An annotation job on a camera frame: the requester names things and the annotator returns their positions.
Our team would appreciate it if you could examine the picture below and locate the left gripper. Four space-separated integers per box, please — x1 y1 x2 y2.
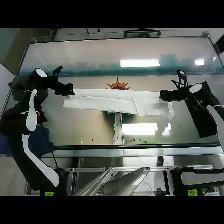
54 81 76 98

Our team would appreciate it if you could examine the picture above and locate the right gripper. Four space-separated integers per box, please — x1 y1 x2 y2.
159 87 184 103

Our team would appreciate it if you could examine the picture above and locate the white shirt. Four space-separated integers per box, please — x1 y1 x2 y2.
62 87 176 121

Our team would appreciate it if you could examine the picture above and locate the blue garment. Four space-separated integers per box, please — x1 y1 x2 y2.
0 127 52 158

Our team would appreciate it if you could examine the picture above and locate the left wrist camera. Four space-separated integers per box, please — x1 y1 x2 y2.
52 65 64 80

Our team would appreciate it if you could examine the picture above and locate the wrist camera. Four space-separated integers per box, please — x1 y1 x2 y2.
171 69 190 90
52 65 64 80

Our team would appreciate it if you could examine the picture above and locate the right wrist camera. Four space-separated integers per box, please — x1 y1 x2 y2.
171 69 190 90

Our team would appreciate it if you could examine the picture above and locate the silver frame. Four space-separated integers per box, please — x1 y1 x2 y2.
23 144 224 196

